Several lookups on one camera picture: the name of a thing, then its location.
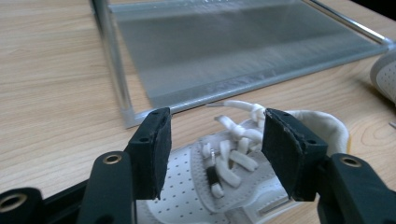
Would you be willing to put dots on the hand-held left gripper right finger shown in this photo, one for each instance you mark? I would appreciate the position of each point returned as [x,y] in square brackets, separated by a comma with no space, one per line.
[299,158]

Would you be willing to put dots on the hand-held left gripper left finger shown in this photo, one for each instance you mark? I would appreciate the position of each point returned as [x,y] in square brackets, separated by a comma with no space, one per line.
[146,161]

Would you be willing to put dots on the white laced sneaker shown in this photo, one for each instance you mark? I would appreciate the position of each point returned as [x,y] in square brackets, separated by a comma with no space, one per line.
[224,174]

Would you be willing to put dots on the clear plastic box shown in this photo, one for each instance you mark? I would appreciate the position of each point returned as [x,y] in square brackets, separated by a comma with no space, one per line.
[218,53]

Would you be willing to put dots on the white perforated sneaker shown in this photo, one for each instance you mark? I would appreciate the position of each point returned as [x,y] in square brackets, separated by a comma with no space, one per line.
[384,74]

